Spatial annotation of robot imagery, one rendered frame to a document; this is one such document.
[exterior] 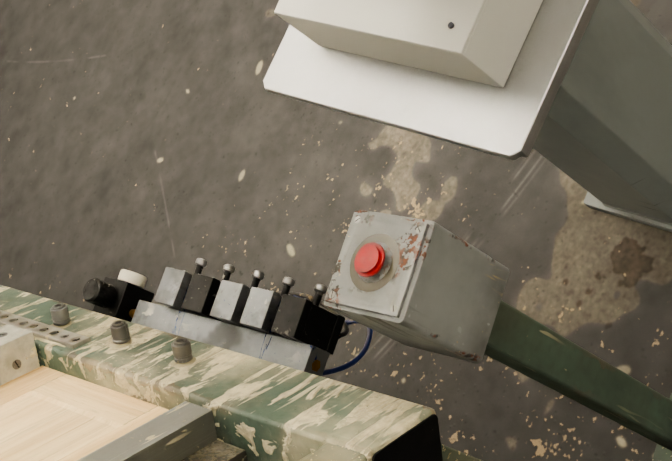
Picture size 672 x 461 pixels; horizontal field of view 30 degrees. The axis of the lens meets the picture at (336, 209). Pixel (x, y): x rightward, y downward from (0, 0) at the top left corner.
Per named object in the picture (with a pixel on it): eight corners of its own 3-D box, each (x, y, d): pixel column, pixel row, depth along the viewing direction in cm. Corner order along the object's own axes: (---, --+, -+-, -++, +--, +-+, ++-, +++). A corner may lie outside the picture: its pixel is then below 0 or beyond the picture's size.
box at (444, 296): (515, 271, 149) (433, 219, 137) (485, 366, 147) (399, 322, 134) (437, 257, 157) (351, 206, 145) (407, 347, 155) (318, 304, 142)
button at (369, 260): (397, 250, 139) (386, 243, 137) (385, 284, 138) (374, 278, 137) (369, 245, 142) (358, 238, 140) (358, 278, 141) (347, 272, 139)
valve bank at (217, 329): (421, 322, 178) (318, 269, 161) (390, 419, 175) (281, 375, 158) (191, 270, 212) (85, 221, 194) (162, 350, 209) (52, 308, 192)
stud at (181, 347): (197, 359, 162) (193, 338, 161) (183, 367, 161) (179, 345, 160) (185, 355, 164) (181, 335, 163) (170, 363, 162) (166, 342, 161)
